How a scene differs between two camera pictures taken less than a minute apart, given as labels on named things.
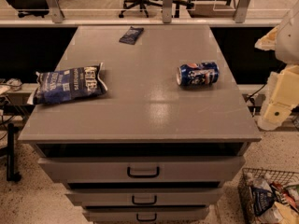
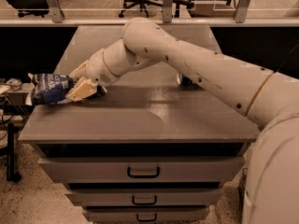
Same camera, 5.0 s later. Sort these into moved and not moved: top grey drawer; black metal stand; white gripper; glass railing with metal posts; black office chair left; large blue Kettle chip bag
Moved: large blue Kettle chip bag; white gripper
Not moved: top grey drawer; black office chair left; glass railing with metal posts; black metal stand
